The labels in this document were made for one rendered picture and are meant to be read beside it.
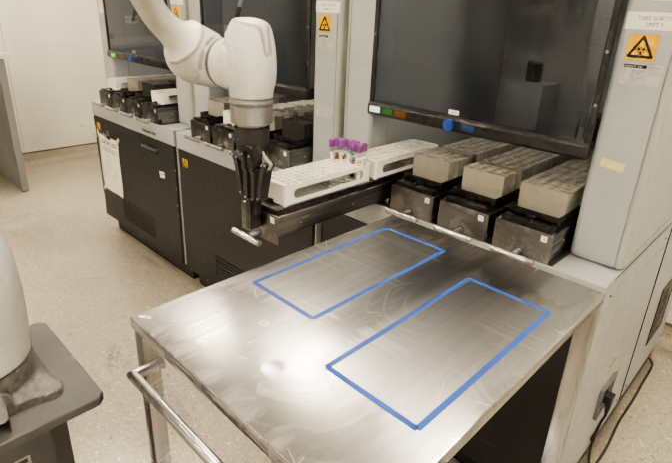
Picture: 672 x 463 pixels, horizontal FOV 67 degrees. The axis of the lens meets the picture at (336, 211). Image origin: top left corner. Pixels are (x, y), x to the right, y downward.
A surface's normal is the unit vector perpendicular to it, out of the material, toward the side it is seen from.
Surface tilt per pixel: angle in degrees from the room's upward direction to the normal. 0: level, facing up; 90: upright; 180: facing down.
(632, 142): 90
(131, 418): 0
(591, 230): 90
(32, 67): 90
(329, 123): 90
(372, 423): 0
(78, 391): 0
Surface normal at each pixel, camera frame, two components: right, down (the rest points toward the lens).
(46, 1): 0.72, 0.29
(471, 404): 0.04, -0.93
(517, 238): -0.70, 0.24
